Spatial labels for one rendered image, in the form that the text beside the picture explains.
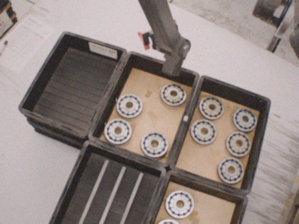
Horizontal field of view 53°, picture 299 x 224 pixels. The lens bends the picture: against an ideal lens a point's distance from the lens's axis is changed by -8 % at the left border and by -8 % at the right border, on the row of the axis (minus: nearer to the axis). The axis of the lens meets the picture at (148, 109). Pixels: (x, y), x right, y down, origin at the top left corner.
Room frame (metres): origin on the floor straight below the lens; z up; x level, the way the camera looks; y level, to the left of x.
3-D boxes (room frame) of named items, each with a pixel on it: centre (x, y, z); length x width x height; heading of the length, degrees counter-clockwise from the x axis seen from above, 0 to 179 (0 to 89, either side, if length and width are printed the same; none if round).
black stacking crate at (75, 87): (0.60, 0.30, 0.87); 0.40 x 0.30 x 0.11; 164
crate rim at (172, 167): (0.43, -0.28, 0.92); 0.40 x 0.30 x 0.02; 164
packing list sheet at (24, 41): (0.93, 0.68, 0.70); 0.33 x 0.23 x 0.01; 155
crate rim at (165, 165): (0.52, 0.01, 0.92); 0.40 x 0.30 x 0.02; 164
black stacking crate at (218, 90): (0.43, -0.28, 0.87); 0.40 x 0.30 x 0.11; 164
